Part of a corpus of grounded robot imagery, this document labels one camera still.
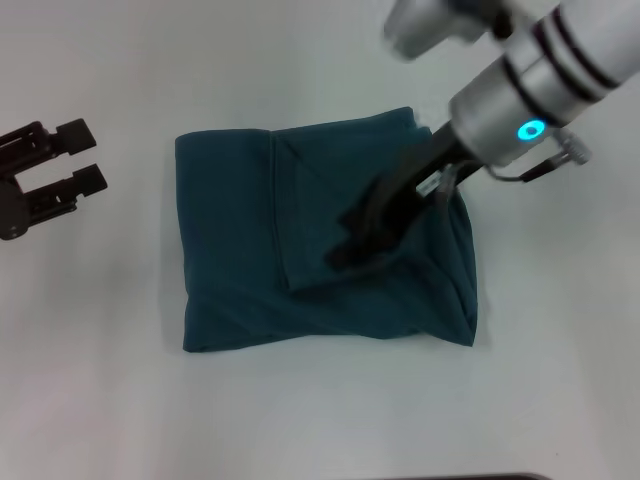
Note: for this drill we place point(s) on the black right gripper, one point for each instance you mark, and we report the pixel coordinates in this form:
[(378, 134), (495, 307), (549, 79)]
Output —
[(400, 195)]

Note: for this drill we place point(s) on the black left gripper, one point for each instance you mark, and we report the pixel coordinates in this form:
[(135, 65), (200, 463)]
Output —
[(11, 210)]

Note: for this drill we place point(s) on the teal t-shirt with FREE print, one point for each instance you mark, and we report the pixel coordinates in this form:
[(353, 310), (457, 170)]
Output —
[(240, 250)]

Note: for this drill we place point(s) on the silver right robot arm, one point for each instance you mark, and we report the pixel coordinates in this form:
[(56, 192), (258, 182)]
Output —
[(525, 75)]

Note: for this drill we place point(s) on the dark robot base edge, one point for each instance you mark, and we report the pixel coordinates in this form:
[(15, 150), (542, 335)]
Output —
[(492, 476)]

